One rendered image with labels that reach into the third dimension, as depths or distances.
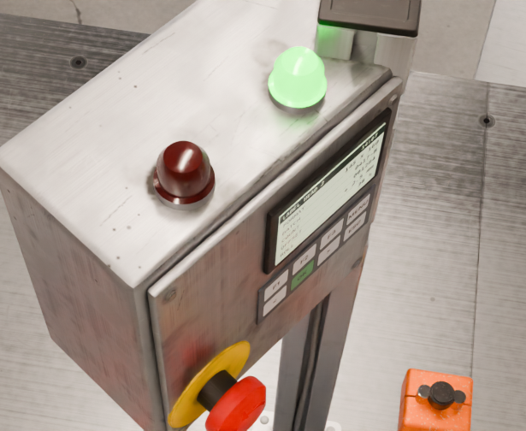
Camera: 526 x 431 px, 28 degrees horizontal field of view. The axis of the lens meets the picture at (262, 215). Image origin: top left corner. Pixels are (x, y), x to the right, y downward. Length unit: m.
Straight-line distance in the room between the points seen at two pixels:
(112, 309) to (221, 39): 0.13
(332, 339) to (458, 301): 0.43
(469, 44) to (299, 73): 2.02
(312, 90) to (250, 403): 0.17
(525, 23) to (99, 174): 1.01
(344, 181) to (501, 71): 0.86
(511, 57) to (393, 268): 0.34
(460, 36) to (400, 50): 2.00
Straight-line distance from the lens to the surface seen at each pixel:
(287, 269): 0.54
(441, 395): 0.71
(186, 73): 0.49
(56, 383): 1.12
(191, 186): 0.44
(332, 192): 0.51
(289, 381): 0.84
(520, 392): 1.14
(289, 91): 0.47
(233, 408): 0.55
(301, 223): 0.50
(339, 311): 0.72
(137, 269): 0.44
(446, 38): 2.48
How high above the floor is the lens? 1.86
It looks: 59 degrees down
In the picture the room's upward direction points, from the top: 3 degrees clockwise
